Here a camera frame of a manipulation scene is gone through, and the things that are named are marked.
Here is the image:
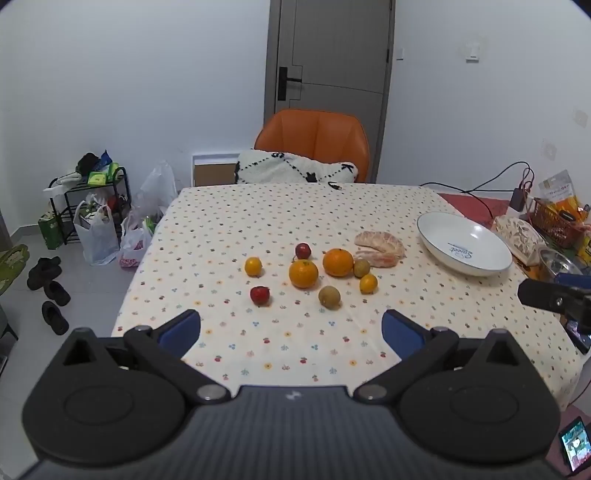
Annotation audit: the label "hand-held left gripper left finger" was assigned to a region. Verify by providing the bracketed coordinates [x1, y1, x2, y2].
[60, 309, 232, 406]

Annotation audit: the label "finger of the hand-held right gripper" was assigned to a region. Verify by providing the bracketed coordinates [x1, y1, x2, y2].
[554, 272, 591, 289]
[517, 278, 591, 324]

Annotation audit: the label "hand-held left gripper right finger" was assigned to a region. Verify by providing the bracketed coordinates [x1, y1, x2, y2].
[355, 309, 539, 404]

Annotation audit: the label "peeled pomelo segment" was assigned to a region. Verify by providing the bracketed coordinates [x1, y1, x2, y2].
[353, 250, 399, 269]
[354, 231, 406, 257]

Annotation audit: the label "white deep plate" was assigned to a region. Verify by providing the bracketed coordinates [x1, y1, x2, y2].
[416, 211, 513, 278]

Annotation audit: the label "orange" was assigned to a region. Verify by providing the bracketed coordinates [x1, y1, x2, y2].
[322, 248, 354, 278]
[289, 259, 319, 289]

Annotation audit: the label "steel bowl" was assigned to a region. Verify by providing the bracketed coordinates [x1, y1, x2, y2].
[536, 247, 585, 283]

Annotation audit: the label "red basket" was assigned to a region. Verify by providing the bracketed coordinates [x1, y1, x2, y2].
[531, 198, 589, 250]

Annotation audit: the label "snack packet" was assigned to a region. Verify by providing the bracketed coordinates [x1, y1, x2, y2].
[538, 170, 580, 210]

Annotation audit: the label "plastic bag with pink print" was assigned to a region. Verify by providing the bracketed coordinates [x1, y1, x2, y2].
[117, 210, 155, 269]

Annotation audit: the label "red mat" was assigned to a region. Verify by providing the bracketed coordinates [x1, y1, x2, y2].
[438, 193, 520, 227]

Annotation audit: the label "floral tablecloth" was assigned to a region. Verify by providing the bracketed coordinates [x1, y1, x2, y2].
[111, 183, 585, 411]

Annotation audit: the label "black slipper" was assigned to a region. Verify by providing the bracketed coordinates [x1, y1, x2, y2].
[27, 257, 62, 291]
[44, 280, 71, 306]
[41, 301, 70, 336]

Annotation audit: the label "white plastic bag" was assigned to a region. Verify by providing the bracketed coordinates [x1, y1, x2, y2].
[73, 200, 121, 266]

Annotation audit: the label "clear plastic bag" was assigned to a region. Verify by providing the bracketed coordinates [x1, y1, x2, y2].
[136, 161, 178, 222]

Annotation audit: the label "smartphone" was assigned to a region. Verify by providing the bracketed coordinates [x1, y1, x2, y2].
[558, 416, 591, 474]

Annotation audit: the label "white framed board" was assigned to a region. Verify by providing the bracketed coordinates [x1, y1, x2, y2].
[191, 152, 252, 188]

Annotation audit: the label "green box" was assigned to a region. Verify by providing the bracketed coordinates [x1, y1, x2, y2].
[38, 212, 63, 250]

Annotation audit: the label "black metal rack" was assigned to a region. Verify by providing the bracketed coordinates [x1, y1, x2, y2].
[48, 167, 132, 245]

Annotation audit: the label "green and blue packets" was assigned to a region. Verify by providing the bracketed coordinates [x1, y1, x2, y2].
[88, 150, 121, 186]

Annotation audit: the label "green slipper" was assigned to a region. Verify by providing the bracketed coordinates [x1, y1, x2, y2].
[0, 244, 31, 294]

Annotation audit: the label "white cloth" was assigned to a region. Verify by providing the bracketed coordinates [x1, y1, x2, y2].
[44, 173, 88, 199]

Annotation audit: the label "white blanket with black pattern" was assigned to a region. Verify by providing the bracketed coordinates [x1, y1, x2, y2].
[233, 148, 359, 185]

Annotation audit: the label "black cloth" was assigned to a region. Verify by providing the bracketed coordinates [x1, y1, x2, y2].
[76, 152, 102, 175]

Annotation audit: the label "orange leather chair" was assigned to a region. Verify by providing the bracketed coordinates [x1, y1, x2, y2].
[254, 109, 371, 184]

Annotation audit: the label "grey door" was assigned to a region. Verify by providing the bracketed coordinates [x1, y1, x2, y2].
[265, 0, 397, 184]

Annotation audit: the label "black cable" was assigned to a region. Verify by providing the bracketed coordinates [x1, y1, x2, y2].
[419, 161, 532, 217]

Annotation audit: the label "black door handle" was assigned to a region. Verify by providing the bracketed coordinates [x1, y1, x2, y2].
[278, 67, 302, 101]

